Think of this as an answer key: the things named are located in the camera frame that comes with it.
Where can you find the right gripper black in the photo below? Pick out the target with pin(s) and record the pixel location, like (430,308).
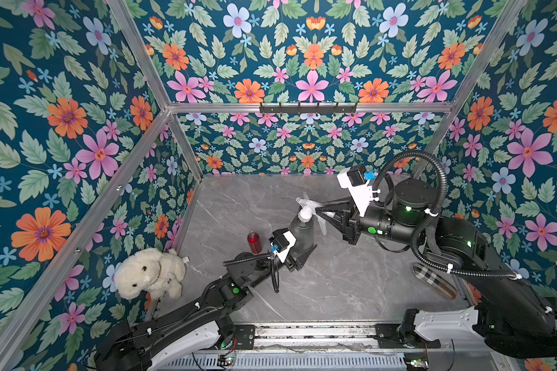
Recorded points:
(347,225)

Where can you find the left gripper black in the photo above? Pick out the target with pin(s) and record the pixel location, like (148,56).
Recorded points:
(295,263)

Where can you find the clear plastic spray bottle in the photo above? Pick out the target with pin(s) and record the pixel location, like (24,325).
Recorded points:
(305,244)

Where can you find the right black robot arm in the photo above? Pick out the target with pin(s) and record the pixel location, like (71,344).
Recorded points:
(511,318)

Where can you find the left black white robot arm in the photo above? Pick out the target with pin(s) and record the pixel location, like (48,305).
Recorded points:
(205,322)

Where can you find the small red object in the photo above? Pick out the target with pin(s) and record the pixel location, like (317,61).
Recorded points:
(254,242)

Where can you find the striped oblong case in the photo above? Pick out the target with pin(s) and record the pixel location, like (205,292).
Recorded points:
(434,281)

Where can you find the cream plush teddy bear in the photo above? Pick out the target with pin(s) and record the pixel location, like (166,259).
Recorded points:
(153,271)

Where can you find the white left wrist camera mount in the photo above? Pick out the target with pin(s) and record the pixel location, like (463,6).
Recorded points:
(282,241)

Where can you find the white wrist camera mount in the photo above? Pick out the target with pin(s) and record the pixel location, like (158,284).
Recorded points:
(282,241)
(358,181)

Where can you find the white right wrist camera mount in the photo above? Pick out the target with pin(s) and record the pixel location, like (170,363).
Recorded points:
(358,181)

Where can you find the metal base rail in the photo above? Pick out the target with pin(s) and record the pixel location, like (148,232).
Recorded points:
(350,345)

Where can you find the black metal ceiling bracket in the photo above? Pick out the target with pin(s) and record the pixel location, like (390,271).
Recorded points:
(300,108)

